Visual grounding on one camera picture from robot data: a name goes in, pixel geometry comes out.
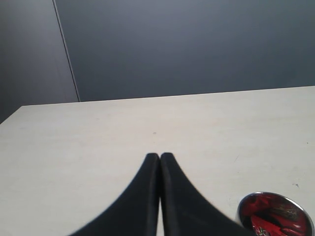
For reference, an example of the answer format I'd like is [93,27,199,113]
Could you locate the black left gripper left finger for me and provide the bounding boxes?
[72,153,160,236]

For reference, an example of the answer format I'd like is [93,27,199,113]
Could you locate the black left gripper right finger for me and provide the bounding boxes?
[160,152,253,236]

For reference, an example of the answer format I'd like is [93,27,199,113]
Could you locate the red candies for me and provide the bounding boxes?
[238,192,314,236]

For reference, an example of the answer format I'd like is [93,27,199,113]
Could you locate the steel cup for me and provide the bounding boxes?
[235,191,315,236]

